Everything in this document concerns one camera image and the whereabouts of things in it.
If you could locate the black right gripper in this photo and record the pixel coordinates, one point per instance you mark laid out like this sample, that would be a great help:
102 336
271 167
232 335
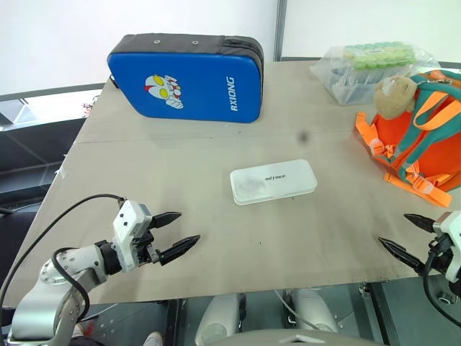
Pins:
439 261

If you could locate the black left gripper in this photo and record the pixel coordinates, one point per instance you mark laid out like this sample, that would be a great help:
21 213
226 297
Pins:
146 248

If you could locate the dark grey rounded robot torso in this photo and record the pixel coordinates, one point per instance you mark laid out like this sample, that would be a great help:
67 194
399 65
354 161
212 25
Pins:
306 339

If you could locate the grey vertical window post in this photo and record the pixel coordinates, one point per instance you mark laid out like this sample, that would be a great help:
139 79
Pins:
280 29

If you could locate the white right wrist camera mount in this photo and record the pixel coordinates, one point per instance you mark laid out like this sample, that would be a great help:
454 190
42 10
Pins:
450 225

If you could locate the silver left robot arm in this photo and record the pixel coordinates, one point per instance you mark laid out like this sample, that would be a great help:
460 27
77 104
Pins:
43 299

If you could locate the silver rounded robot leg shell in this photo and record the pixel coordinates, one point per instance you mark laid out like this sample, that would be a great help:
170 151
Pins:
219 320
313 310

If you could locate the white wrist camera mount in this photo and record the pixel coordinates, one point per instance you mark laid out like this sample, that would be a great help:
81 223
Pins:
450 225
126 230

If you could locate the blue cartoon carrying case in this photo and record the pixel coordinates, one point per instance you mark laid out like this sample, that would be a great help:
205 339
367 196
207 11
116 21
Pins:
201 86

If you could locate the orange and green backpack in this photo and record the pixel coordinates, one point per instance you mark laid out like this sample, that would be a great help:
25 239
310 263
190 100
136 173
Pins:
396 133

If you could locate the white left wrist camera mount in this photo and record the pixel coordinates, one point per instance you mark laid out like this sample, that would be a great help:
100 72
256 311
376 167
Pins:
126 230

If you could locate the beige plush toy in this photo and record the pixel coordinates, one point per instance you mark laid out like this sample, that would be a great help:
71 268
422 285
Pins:
392 97

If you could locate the white plastic box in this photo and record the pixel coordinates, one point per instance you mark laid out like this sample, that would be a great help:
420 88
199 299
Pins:
273 182

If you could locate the green capped tube pack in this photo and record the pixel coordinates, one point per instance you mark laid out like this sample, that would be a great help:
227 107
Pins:
378 56

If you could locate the white shoe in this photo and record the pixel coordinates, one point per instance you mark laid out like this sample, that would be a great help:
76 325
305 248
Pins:
154 339

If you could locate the clear plastic bag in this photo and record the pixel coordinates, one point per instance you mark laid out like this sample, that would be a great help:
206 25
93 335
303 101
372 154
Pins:
345 84

